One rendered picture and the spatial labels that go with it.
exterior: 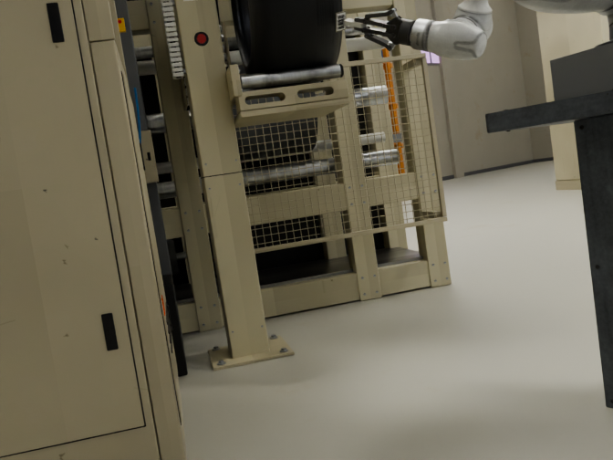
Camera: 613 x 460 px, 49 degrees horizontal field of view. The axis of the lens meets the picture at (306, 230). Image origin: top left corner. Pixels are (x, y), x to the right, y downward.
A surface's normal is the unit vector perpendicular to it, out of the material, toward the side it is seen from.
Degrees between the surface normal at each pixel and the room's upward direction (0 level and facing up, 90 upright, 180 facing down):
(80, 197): 90
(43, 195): 90
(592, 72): 90
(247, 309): 90
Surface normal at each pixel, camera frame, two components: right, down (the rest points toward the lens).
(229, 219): 0.21, 0.05
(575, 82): -0.72, 0.16
